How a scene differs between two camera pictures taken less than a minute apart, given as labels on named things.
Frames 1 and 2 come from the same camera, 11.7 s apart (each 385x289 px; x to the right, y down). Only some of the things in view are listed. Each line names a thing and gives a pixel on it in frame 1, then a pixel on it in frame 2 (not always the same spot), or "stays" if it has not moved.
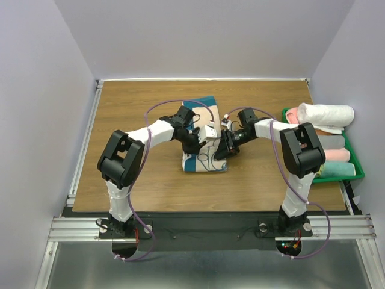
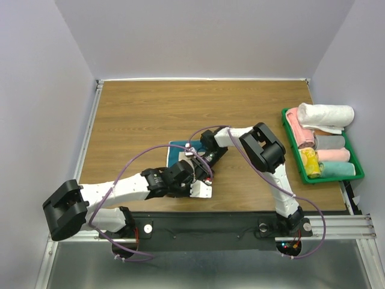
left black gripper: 194,148 -> 186,194
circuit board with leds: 289,248 stays
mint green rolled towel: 337,168 stays
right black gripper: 224,148 -> 202,164
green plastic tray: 360,173 stays
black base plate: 194,231 stays
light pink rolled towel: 342,155 stays
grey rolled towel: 332,141 stays
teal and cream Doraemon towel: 205,111 -> 175,154
